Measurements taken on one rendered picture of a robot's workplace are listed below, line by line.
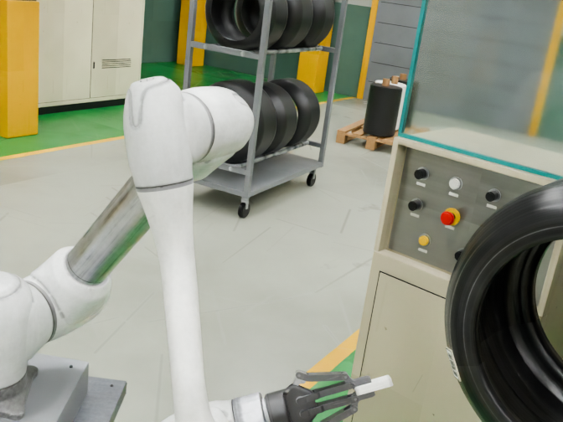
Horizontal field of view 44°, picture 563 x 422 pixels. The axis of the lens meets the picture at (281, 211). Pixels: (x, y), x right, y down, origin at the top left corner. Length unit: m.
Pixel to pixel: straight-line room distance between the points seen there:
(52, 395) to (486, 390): 0.93
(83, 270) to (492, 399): 0.88
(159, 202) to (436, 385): 1.30
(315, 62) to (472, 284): 9.80
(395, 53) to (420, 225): 8.83
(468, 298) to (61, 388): 0.93
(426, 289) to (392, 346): 0.24
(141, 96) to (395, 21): 9.84
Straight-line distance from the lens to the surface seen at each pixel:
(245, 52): 4.72
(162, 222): 1.19
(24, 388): 1.65
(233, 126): 1.29
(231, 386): 3.06
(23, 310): 1.53
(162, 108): 1.16
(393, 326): 2.24
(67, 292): 1.59
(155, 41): 12.35
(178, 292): 1.19
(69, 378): 1.73
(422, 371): 2.24
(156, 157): 1.16
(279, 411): 1.31
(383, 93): 7.62
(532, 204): 1.22
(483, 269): 1.26
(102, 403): 1.80
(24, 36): 6.63
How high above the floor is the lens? 1.68
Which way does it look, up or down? 19 degrees down
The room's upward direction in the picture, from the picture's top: 8 degrees clockwise
